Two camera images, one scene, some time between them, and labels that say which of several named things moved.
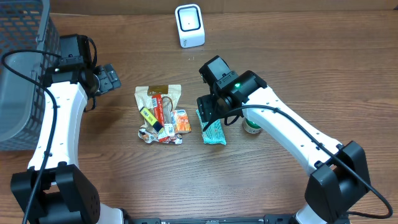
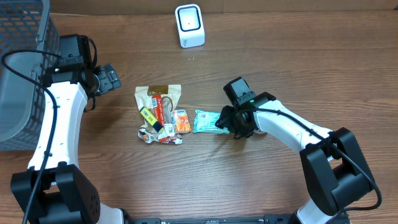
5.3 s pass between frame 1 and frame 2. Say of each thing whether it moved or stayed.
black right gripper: moved
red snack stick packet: stayed
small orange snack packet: stayed
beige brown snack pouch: stayed
